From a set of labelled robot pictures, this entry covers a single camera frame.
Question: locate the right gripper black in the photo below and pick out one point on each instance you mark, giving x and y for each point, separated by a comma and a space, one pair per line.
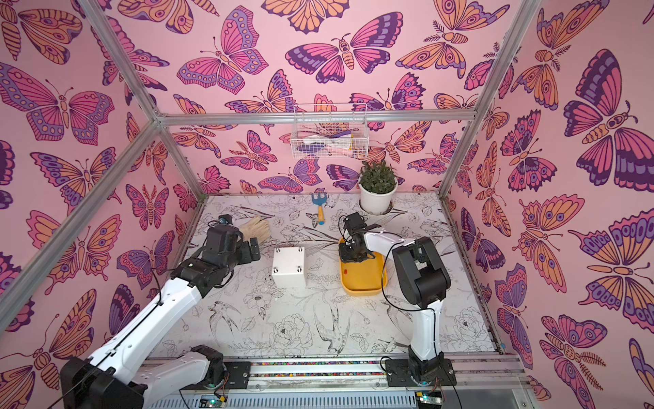
352, 245

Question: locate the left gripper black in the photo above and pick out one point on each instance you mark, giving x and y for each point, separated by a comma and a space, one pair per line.
248, 256

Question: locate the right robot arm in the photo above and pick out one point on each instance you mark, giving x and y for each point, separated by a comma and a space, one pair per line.
424, 282

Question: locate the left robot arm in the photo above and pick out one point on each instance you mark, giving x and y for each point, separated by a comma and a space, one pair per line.
112, 377

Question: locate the white block with screws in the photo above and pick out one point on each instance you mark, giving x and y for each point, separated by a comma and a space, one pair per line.
288, 267

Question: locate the beige work glove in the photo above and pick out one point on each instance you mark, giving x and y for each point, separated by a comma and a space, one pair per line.
256, 228

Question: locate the yellow plastic tray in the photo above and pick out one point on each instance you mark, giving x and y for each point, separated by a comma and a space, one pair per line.
364, 279

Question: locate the blue yellow garden fork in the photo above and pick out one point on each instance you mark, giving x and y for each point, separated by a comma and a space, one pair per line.
319, 198

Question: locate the white pot green plant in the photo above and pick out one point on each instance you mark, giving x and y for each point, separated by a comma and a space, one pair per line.
378, 184

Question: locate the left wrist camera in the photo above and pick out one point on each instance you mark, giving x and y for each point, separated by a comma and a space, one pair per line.
225, 221

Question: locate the white wire basket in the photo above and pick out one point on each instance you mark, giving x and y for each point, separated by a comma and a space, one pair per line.
332, 130

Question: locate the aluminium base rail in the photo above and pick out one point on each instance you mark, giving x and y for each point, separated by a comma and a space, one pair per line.
375, 381

